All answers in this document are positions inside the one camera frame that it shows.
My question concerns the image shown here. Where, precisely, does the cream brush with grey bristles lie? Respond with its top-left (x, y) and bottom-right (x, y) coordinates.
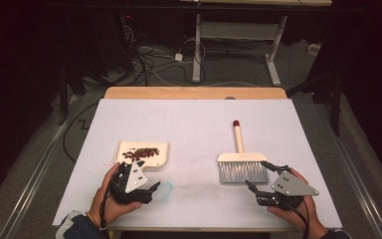
top-left (217, 119), bottom-right (270, 184)

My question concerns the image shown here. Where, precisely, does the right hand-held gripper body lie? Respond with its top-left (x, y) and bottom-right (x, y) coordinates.
top-left (257, 169), bottom-right (320, 211)

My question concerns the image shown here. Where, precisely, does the cream plastic dustpan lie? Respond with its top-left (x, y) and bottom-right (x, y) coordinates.
top-left (113, 140), bottom-right (170, 172)

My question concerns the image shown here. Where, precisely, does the person's left hand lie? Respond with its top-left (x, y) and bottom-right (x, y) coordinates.
top-left (89, 161), bottom-right (143, 229)

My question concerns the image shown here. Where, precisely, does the right hand-held gripper cable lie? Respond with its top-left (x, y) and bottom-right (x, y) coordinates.
top-left (285, 198), bottom-right (311, 239)

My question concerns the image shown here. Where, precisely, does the black floor cable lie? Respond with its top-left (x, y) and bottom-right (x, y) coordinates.
top-left (62, 102), bottom-right (99, 164)

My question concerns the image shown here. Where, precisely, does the hand-held gripper cable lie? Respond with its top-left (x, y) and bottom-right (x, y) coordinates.
top-left (97, 172), bottom-right (122, 232)
top-left (285, 198), bottom-right (311, 239)

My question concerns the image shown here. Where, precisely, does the wooden table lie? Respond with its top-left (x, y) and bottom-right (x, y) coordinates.
top-left (103, 86), bottom-right (296, 233)

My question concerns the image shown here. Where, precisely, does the black stand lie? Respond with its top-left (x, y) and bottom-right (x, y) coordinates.
top-left (286, 63), bottom-right (344, 137)

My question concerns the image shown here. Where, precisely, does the tangle of floor cables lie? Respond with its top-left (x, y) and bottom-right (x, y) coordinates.
top-left (120, 13), bottom-right (263, 88)

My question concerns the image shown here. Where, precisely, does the metal floor rail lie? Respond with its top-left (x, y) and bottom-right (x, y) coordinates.
top-left (0, 94), bottom-right (84, 239)
top-left (312, 99), bottom-right (382, 239)

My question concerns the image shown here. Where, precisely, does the white table frame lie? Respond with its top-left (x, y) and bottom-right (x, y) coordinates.
top-left (178, 0), bottom-right (333, 88)

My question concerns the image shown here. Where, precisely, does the left hand-held gripper cable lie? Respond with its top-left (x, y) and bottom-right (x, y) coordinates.
top-left (97, 172), bottom-right (122, 232)

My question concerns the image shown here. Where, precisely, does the pile of red beans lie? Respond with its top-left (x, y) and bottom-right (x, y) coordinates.
top-left (121, 146), bottom-right (161, 162)

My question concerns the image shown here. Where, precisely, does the person's right hand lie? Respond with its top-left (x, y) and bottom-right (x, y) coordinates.
top-left (267, 167), bottom-right (327, 239)

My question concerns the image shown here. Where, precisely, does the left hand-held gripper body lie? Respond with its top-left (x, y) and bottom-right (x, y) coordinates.
top-left (108, 160), bottom-right (153, 205)

